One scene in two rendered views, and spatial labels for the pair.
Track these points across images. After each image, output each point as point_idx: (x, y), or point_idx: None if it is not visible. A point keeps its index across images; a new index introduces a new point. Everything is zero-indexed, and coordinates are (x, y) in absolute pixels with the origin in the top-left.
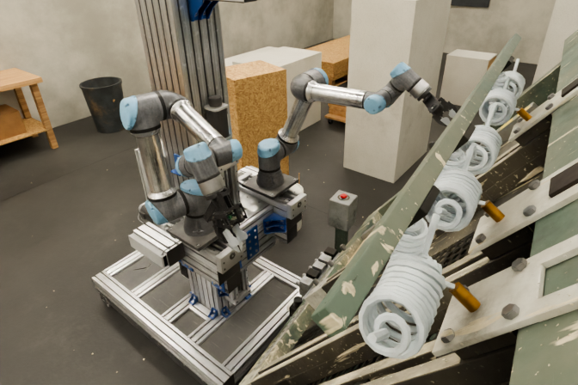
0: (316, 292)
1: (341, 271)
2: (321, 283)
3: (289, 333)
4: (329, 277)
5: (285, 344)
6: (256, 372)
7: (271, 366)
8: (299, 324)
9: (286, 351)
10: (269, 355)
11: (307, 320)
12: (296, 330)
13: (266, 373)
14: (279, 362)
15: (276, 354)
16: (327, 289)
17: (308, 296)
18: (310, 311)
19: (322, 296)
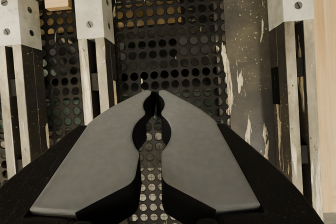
0: (281, 4)
1: (305, 69)
2: None
3: None
4: (312, 25)
5: None
6: (94, 34)
7: (98, 79)
8: None
9: None
10: None
11: None
12: None
13: (84, 85)
14: (100, 101)
15: None
16: (280, 33)
17: None
18: None
19: (275, 13)
